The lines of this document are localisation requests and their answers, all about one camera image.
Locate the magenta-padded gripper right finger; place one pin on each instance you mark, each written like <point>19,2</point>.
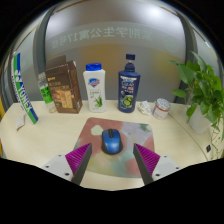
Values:
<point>151,166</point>

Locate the crumpled white tissue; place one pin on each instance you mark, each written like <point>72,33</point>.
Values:
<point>145,107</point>

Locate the blue computer mouse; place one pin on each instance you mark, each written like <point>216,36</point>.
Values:
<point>111,141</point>

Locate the brown cardboard box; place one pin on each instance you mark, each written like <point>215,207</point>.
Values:
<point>64,87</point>

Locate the clear green-label drink bottle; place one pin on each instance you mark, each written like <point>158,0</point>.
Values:
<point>46,93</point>

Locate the floral pastel mouse pad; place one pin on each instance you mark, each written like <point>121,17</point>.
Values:
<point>133,133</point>

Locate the small white packet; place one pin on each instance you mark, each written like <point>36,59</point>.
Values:
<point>20,122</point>

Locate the small white jar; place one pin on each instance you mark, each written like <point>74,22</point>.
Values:
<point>161,108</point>

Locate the white blue-cap shampoo bottle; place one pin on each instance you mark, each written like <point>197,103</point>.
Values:
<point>95,88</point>

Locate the dark blue pump bottle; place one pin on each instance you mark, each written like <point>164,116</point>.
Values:
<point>129,86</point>

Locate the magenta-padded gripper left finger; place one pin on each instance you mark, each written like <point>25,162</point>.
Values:
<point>71,165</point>

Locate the white green shuttlecock tube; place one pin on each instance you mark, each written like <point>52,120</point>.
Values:
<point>23,91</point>

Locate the green plant in white pot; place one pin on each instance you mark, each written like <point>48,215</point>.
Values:
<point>201,96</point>

